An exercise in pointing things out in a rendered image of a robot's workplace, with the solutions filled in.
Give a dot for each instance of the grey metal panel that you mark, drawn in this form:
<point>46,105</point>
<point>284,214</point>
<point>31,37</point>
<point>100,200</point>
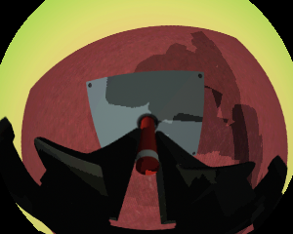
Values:
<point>175,100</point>

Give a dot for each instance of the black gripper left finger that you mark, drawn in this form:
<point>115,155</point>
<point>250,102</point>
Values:
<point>106,171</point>

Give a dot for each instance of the red peg with white band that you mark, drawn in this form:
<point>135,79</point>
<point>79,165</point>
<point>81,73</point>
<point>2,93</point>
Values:
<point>147,161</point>

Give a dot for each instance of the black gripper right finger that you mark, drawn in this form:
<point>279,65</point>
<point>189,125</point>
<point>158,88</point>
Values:
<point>183,181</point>

